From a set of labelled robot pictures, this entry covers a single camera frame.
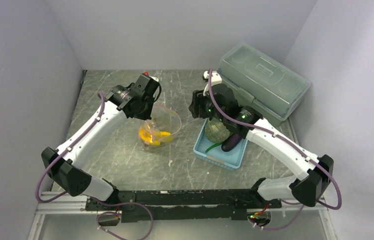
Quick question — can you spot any netted green melon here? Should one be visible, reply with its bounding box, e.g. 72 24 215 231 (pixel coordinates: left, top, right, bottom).
204 118 231 144

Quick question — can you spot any clear zip top bag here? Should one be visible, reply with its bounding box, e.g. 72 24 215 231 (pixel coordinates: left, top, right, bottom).
138 105 182 148

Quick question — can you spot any yellow banana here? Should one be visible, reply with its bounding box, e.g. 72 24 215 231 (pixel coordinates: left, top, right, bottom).
152 131 173 143
138 127 161 146

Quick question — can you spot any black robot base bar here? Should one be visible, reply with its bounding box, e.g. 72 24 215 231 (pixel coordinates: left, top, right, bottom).
85 189 282 223

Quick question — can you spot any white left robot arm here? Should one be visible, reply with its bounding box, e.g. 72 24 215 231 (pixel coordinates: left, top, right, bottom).
41 73 162 210

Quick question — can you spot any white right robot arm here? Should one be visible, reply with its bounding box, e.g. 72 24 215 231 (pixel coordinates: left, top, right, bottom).
188 83 334 208

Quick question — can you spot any green chili pepper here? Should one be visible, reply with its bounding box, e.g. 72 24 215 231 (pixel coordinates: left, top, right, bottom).
205 142 222 153

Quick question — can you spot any purple eggplant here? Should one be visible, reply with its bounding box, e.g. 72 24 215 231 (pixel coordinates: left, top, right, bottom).
221 134 242 152

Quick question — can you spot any light blue plastic basket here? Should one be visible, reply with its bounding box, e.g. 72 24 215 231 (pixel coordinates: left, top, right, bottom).
193 119 248 171

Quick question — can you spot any green storage box, clear lid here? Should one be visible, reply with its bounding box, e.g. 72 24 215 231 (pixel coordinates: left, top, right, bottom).
216 43 311 126

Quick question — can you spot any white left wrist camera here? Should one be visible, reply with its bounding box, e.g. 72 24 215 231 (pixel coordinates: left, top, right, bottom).
142 71 160 83

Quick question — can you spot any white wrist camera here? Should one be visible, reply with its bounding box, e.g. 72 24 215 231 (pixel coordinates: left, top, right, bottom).
202 70 222 86
142 71 160 83

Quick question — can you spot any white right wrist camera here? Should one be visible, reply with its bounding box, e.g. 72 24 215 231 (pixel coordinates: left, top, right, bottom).
202 70 222 86

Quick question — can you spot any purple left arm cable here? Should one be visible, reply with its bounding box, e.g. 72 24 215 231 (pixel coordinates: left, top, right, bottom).
34 91 106 204

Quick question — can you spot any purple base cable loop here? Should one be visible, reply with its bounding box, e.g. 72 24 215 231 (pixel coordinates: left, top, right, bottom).
96 200 155 240

